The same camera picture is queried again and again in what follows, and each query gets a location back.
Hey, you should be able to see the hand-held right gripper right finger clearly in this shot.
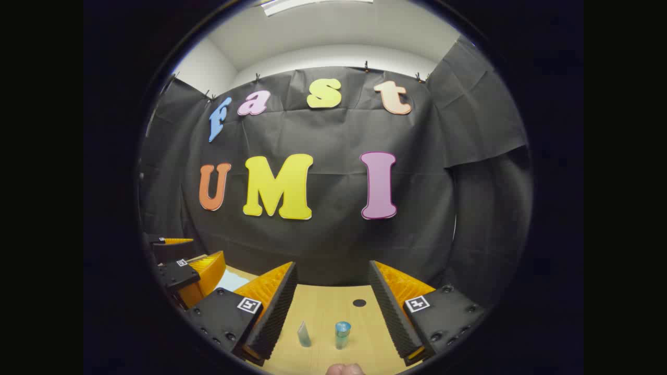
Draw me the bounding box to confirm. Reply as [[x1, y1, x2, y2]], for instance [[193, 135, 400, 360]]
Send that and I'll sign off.
[[368, 259, 488, 366]]

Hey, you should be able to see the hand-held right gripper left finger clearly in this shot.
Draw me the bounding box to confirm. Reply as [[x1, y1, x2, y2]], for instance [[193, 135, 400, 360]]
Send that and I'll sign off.
[[185, 260, 299, 366]]

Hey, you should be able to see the light blue suitcase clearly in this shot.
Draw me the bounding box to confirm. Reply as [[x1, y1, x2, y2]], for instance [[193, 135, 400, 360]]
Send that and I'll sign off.
[[214, 270, 252, 293]]

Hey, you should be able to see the black backdrop cloth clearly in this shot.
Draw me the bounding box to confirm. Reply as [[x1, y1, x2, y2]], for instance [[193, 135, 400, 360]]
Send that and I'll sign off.
[[138, 36, 533, 308]]

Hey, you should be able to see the ceiling light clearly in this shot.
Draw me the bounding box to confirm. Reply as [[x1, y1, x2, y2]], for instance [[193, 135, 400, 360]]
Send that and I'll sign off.
[[261, 0, 374, 16]]

